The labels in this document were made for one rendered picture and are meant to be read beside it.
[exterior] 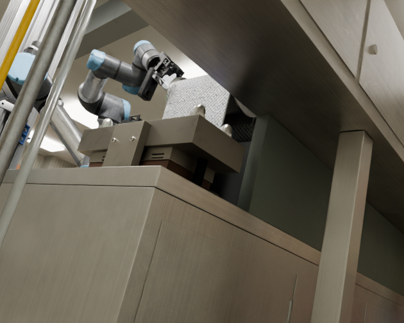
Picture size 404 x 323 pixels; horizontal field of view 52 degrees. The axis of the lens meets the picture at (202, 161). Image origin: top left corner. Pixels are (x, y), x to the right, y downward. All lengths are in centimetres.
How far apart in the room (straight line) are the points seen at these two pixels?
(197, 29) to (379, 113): 46
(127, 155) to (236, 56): 30
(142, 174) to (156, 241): 12
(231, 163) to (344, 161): 27
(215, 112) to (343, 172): 35
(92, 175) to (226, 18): 40
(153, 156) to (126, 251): 23
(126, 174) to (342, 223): 46
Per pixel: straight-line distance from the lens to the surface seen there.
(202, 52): 82
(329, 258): 92
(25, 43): 209
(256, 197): 93
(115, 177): 79
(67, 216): 88
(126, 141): 89
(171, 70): 141
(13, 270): 100
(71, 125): 155
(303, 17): 71
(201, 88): 115
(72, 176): 92
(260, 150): 95
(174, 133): 82
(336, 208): 94
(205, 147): 80
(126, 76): 155
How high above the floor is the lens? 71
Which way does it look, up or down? 17 degrees up
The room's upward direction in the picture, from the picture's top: 14 degrees clockwise
